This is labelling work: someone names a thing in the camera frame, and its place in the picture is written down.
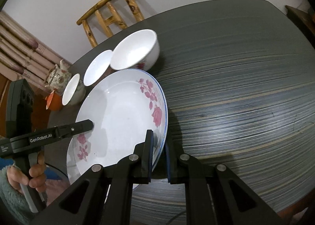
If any teal fuzzy sleeve forearm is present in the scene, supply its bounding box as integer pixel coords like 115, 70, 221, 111
1, 165, 32, 224

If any large white bowl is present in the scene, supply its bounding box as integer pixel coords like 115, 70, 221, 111
83, 49, 113, 86

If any white bowl floral outside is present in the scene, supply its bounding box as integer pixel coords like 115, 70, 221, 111
110, 29, 160, 71

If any beige patterned curtain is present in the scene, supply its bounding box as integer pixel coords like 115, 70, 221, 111
1, 11, 70, 93

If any person's left hand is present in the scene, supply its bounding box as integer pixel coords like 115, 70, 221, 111
7, 150, 46, 194

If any floral ceramic teapot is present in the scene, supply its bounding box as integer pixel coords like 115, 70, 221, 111
45, 60, 72, 95

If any orange clay cup with strainer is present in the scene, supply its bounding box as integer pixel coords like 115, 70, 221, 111
45, 90, 62, 111

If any wooden bamboo chair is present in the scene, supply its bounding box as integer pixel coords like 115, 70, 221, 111
76, 0, 145, 48

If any small white bowl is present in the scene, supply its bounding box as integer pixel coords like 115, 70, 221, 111
62, 73, 86, 106

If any floral white plate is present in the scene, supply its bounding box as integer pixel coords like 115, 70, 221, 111
67, 69, 168, 183

